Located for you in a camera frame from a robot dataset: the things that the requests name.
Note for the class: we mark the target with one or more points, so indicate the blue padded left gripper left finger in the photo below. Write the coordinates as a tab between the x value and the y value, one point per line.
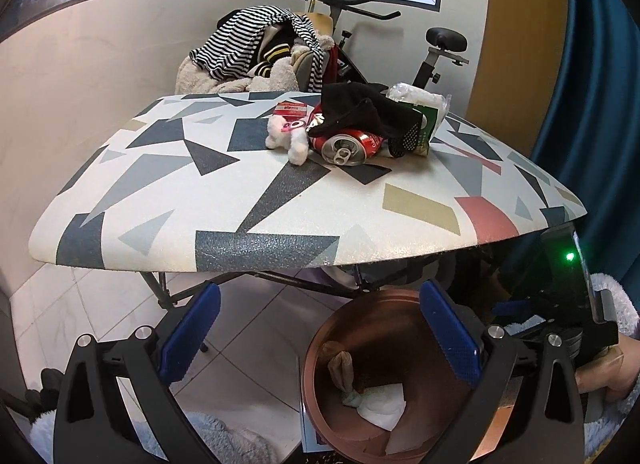
182	332

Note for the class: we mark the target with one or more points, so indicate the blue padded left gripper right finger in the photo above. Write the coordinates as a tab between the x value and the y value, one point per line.
456	330

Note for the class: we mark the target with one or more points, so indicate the white plush toy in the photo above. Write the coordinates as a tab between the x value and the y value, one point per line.
289	136

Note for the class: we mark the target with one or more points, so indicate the crushed red soda can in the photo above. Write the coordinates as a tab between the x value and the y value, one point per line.
347	148

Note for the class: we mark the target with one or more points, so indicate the red cigarette pack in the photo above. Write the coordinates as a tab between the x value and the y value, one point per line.
293	115

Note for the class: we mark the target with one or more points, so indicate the black glove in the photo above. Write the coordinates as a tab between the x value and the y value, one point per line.
361	107

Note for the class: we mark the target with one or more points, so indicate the green snack package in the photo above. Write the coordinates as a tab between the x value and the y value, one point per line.
425	126

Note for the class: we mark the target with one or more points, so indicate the brown round trash bin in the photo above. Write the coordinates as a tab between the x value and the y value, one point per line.
375	340

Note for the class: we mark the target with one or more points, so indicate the right hand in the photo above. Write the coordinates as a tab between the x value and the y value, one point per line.
616	371

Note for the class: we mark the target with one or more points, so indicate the white crumpled tissue in bin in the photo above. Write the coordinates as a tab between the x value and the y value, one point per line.
381	406

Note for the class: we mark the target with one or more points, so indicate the fluffy grey right sleeve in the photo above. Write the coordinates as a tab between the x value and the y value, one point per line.
599	434

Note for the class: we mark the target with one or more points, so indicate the geometric patterned ironing board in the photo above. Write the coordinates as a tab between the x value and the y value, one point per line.
188	185

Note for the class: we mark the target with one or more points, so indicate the teal curtain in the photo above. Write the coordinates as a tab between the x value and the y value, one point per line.
589	140

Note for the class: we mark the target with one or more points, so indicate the white plastic bag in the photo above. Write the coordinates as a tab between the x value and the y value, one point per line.
403	92

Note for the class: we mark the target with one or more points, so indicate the cream fleece clothing pile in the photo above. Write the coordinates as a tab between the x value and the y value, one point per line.
193	80

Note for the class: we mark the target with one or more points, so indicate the striped black white garment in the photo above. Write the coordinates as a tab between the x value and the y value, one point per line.
229	52

